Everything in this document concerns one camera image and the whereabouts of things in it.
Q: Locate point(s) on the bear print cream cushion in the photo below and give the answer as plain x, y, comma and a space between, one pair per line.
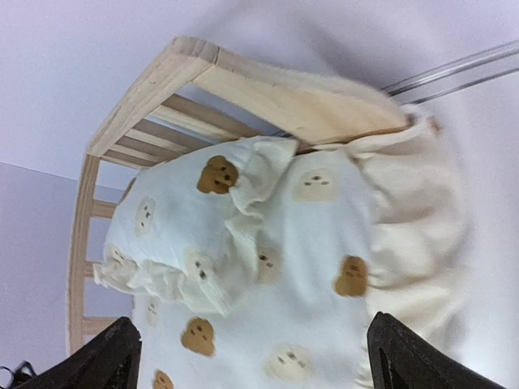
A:
351, 230

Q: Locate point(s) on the small bear print pillow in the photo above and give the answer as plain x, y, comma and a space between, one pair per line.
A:
186, 229

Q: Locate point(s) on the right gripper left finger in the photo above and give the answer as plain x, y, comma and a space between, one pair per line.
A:
110, 360

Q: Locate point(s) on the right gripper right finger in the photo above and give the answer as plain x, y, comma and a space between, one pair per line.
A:
400, 358

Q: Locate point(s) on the wooden pet bed frame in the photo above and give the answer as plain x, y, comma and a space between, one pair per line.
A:
154, 123

